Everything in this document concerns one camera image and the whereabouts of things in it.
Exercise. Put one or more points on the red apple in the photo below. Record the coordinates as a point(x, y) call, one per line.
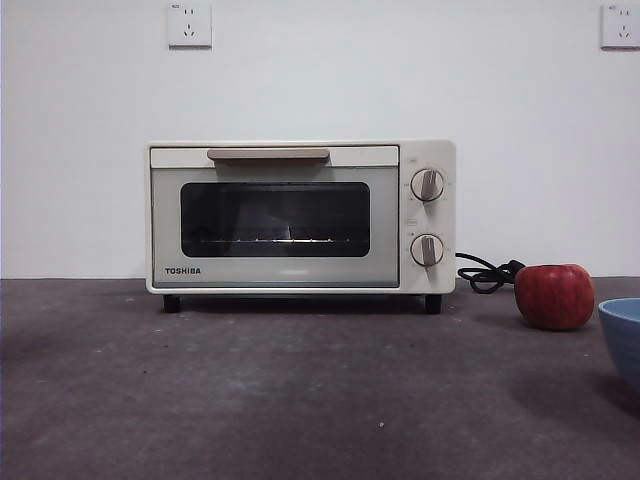
point(555, 297)

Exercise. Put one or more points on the blue bowl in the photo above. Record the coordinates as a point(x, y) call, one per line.
point(625, 340)

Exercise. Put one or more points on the cream toaster oven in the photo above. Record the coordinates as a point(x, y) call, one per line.
point(430, 280)

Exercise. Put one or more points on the beige temperature knob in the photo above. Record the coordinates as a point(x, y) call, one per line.
point(428, 185)

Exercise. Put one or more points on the beige timer knob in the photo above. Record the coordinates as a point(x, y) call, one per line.
point(427, 249)

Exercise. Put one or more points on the white wall socket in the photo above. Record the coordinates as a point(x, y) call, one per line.
point(190, 27)
point(622, 27)

